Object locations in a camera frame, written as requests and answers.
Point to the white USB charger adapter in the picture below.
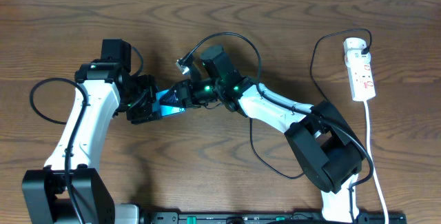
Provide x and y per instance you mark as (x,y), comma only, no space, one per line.
(356,52)

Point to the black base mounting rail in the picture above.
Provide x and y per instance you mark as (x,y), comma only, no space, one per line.
(195,218)

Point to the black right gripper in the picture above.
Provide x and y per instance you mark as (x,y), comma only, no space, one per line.
(185,87)

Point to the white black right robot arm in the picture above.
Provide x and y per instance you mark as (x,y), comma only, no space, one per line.
(325,147)

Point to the white power strip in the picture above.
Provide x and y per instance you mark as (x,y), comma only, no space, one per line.
(361,82)

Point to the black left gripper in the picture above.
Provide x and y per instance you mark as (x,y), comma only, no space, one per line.
(145,105)

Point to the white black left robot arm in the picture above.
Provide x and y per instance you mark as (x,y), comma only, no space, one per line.
(68,189)

